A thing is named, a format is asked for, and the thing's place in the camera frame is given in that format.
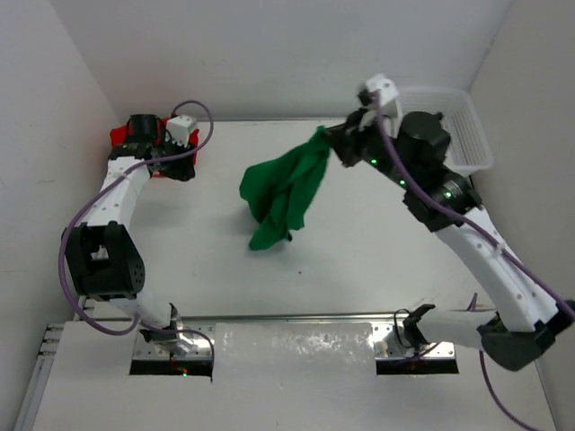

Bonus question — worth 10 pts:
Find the white plastic bin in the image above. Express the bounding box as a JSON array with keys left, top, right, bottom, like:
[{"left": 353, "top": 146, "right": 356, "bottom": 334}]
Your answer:
[{"left": 400, "top": 86, "right": 494, "bottom": 177}]

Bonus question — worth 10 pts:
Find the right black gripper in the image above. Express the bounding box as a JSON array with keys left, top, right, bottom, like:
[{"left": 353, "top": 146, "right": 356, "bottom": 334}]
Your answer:
[{"left": 318, "top": 105, "right": 411, "bottom": 189}]

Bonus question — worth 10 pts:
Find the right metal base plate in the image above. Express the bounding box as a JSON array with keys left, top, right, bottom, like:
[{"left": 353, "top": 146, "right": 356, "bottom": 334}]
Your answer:
[{"left": 371, "top": 319, "right": 456, "bottom": 361}]

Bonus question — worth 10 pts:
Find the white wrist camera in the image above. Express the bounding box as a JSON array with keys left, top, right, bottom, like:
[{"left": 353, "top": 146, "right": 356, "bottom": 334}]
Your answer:
[
  {"left": 165, "top": 115, "right": 197, "bottom": 148},
  {"left": 358, "top": 74, "right": 403, "bottom": 130}
]

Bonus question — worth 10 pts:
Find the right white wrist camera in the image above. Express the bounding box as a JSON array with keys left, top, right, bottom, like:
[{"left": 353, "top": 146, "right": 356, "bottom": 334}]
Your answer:
[{"left": 358, "top": 74, "right": 403, "bottom": 130}]

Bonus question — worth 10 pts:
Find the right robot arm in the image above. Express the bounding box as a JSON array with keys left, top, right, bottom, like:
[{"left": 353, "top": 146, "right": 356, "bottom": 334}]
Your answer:
[{"left": 323, "top": 109, "right": 574, "bottom": 371}]

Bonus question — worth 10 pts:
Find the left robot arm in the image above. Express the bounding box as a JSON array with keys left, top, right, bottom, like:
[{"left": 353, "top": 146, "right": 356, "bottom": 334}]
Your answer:
[{"left": 65, "top": 114, "right": 199, "bottom": 344}]

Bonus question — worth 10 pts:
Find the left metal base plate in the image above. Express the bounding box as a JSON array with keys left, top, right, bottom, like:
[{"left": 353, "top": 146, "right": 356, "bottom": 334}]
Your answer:
[{"left": 132, "top": 324, "right": 214, "bottom": 362}]

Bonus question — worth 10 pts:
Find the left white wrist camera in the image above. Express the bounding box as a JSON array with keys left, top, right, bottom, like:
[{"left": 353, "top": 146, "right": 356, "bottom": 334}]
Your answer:
[{"left": 165, "top": 115, "right": 197, "bottom": 148}]

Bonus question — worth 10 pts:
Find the green t shirt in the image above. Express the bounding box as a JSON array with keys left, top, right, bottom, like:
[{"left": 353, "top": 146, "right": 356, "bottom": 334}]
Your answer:
[{"left": 239, "top": 127, "right": 331, "bottom": 251}]

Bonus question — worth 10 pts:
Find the red t shirt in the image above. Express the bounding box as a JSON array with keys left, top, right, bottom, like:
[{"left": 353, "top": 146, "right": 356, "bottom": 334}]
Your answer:
[{"left": 110, "top": 114, "right": 199, "bottom": 159}]

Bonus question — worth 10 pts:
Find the metal base plate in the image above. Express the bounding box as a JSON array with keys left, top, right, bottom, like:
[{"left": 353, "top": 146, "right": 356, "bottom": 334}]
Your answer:
[
  {"left": 371, "top": 319, "right": 456, "bottom": 361},
  {"left": 132, "top": 324, "right": 214, "bottom": 362}
]

